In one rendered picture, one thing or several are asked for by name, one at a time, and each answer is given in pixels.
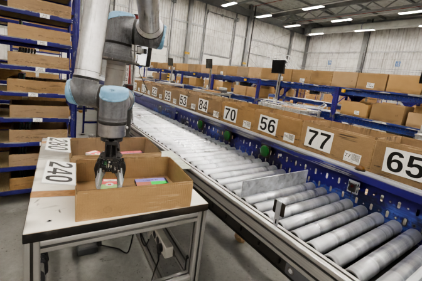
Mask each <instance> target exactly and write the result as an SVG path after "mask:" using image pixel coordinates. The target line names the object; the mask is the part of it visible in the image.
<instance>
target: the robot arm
mask: <svg viewBox="0 0 422 281"><path fill-rule="evenodd" d="M136 2H137V7H138V16H139V19H136V17H135V15H133V14H131V13H128V12H125V11H111V12H110V13H109V8H110V3H111V0H85V1H84V9H83V14H82V22H81V27H80V35H79V39H78V48H77V56H76V60H75V69H74V73H73V77H72V79H69V80H67V82H66V86H65V98H66V99H67V101H68V102H69V103H72V104H75V105H83V106H87V107H95V108H99V122H98V135H99V136H100V137H101V138H100V139H101V141H103V142H105V151H102V152H101V153H100V155H99V157H98V158H97V162H96V163H95V167H94V172H95V185H96V188H97V189H100V187H101V183H102V181H103V176H104V175H105V173H106V172H112V173H115V175H116V177H117V187H118V188H120V187H122V184H123V181H124V175H125V172H126V163H125V162H124V158H122V153H121V152H120V142H122V141H123V137H125V136H126V129H128V126H126V125H127V111H128V110H130V109H131V108H132V107H133V105H134V101H135V98H134V94H133V93H132V91H130V89H128V88H126V87H120V86H113V85H101V84H99V80H100V79H99V75H100V67H101V62H102V56H108V57H111V58H117V59H120V60H126V61H131V62H133V54H132V51H131V47H132V45H138V46H143V47H147V48H153V49H156V50H162V49H163V46H164V42H165V36H166V28H167V26H166V25H164V24H163V23H162V22H161V20H160V0H136ZM106 29H107V30H106ZM104 42H105V44H104Z"/></svg>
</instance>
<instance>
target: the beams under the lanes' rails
mask: <svg viewBox="0 0 422 281"><path fill-rule="evenodd" d="M193 189H194V190H195V191H196V192H197V193H198V194H199V195H200V196H201V197H202V198H203V199H204V200H205V201H206V202H207V203H208V207H209V208H210V209H212V210H213V211H214V212H215V213H217V214H218V215H219V216H220V217H221V218H222V219H223V220H224V221H226V222H227V223H228V224H229V225H230V226H231V227H233V228H234V229H235V230H236V231H237V232H239V233H240V234H241V235H242V236H243V237H244V238H245V239H246V240H248V241H249V242H250V243H251V244H253V245H254V246H255V247H256V248H257V249H258V250H259V251H260V252H262V253H263V254H264V255H265V256H267V257H268V258H269V259H270V260H271V261H272V262H273V263H275V264H276V265H277V266H278V267H279V268H280V269H281V270H282V271H284V272H285V274H286V275H288V276H289V277H290V278H291V279H293V280H294V281H310V280H308V279H307V278H306V277H305V276H304V275H302V274H301V273H300V272H299V271H297V270H296V269H295V268H294V267H292V266H291V265H290V264H289V263H288V262H286V261H285V260H284V259H283V258H281V257H280V256H279V255H278V254H277V253H275V252H274V251H273V250H272V249H270V248H269V247H268V246H267V245H265V244H264V243H263V242H262V241H261V240H259V239H258V238H257V237H256V236H254V235H253V234H252V233H251V232H250V231H248V230H247V229H246V228H244V227H243V226H242V225H241V224H240V223H238V222H237V221H236V220H235V219H233V218H232V217H231V216H230V215H228V214H227V213H226V212H225V211H224V210H222V209H221V208H220V207H219V206H217V205H216V204H215V203H214V202H213V201H211V200H210V199H209V198H207V197H206V196H205V195H204V194H203V193H201V192H200V191H199V190H198V189H197V188H195V187H194V186H193ZM392 239H394V237H392V238H390V239H388V240H387V241H385V242H384V243H382V244H383V245H384V244H386V243H387V242H389V241H391V240H392ZM415 249H416V248H415V247H412V248H411V249H410V250H408V251H407V252H406V253H404V254H403V255H404V256H405V257H406V256H408V255H409V254H410V253H411V252H413V251H414V250H415Z"/></svg>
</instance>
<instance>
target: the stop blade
mask: <svg viewBox="0 0 422 281"><path fill-rule="evenodd" d="M307 174H308V170H304V171H297V172H290V173H286V174H279V175H275V176H268V177H263V178H257V179H250V180H245V181H243V182H242V189H241V197H244V196H249V195H253V194H258V193H263V192H266V191H272V190H275V189H281V188H286V187H290V186H295V185H298V184H303V183H306V178H307Z"/></svg>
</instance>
